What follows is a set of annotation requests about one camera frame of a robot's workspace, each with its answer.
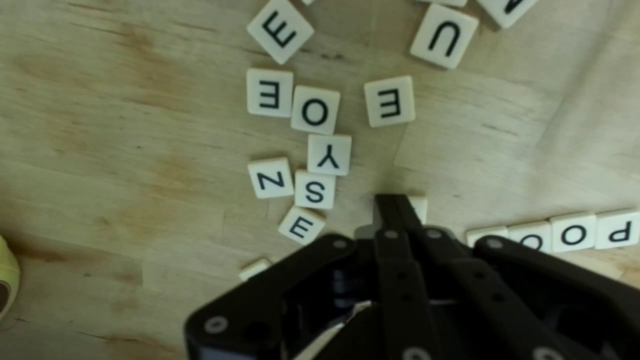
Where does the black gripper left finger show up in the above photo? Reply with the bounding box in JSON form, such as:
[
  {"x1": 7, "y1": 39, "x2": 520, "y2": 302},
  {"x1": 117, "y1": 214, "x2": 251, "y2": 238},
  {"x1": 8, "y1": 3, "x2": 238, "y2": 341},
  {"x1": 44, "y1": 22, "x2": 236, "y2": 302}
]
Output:
[{"x1": 185, "y1": 191, "x2": 442, "y2": 360}]

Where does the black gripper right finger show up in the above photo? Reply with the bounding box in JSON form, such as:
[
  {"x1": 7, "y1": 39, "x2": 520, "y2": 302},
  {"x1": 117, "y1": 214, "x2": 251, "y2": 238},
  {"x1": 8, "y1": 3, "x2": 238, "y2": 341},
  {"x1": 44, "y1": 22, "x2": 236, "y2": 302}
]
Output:
[{"x1": 420, "y1": 226, "x2": 640, "y2": 360}]

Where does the cream letter tile E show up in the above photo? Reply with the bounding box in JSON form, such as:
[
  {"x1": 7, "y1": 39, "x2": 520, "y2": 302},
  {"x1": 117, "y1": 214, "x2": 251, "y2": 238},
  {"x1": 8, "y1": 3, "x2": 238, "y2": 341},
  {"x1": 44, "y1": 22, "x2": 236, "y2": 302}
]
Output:
[
  {"x1": 406, "y1": 193, "x2": 430, "y2": 226},
  {"x1": 244, "y1": 65, "x2": 297, "y2": 120},
  {"x1": 277, "y1": 206, "x2": 329, "y2": 247},
  {"x1": 244, "y1": 0, "x2": 316, "y2": 65},
  {"x1": 363, "y1": 73, "x2": 419, "y2": 129}
]

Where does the cream letter tile P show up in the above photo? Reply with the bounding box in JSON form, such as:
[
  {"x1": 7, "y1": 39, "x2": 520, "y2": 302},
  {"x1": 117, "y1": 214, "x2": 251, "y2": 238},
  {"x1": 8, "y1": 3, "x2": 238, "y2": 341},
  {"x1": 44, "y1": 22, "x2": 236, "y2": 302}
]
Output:
[{"x1": 592, "y1": 208, "x2": 640, "y2": 251}]

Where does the cream letter tile S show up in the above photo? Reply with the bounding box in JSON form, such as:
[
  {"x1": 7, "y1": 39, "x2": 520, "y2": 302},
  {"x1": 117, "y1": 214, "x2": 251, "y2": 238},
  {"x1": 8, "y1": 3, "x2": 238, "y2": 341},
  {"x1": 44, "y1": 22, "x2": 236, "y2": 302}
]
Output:
[{"x1": 292, "y1": 168, "x2": 339, "y2": 212}]

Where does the cream letter tile Y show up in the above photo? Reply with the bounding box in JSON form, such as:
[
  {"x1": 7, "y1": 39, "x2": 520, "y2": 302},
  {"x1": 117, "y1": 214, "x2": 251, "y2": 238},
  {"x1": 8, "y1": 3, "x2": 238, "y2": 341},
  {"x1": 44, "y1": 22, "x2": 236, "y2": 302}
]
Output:
[{"x1": 306, "y1": 131, "x2": 354, "y2": 178}]

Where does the cream letter tile Z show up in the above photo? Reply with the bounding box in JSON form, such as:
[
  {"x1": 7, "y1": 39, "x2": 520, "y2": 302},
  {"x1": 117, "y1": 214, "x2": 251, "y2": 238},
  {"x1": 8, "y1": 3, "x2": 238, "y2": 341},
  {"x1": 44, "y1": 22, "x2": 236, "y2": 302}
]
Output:
[{"x1": 247, "y1": 156, "x2": 297, "y2": 199}]

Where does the cream letter tile U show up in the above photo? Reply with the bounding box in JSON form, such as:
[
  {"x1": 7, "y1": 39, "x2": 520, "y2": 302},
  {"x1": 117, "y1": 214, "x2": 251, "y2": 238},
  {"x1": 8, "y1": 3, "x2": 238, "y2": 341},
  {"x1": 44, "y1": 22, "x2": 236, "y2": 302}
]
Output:
[{"x1": 408, "y1": 2, "x2": 482, "y2": 72}]

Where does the yellow cloth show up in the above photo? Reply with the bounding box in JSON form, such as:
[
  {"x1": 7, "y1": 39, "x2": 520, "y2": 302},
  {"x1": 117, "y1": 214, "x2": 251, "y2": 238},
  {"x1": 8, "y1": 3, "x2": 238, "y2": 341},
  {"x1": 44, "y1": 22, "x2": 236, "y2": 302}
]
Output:
[{"x1": 0, "y1": 233, "x2": 24, "y2": 319}]

